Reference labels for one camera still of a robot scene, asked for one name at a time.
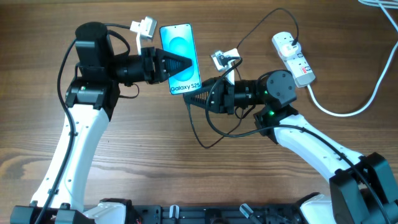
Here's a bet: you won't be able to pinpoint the Galaxy S25 smartphone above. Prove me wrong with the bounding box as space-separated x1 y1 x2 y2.
159 23 201 95

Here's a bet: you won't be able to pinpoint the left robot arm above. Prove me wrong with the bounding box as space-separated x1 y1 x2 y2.
10 22 192 223

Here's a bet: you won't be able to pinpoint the black camera cable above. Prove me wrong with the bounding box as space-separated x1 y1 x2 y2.
204 55 392 224
33 22 141 224

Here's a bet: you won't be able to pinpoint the white cables at corner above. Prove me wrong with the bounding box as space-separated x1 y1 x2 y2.
357 0 398 9

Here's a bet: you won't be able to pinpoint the white power strip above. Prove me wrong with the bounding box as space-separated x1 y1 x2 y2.
272 32 315 88

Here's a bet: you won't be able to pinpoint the white power strip cord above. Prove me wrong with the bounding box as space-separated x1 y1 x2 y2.
307 2 398 118

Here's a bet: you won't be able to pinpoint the right black camera cable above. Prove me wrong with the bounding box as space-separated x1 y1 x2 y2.
204 55 392 224

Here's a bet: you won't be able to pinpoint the black USB charging cable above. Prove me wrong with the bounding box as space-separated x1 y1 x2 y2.
185 7 300 149

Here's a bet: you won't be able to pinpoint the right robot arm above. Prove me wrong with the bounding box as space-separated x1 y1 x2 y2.
183 70 397 223

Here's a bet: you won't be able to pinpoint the left black camera cable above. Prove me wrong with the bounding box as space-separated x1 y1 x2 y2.
33 22 141 224

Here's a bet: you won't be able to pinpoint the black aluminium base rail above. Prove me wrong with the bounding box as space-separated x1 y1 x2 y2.
127 203 307 224

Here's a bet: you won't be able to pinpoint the white USB charger plug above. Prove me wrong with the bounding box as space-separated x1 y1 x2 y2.
279 43 302 60

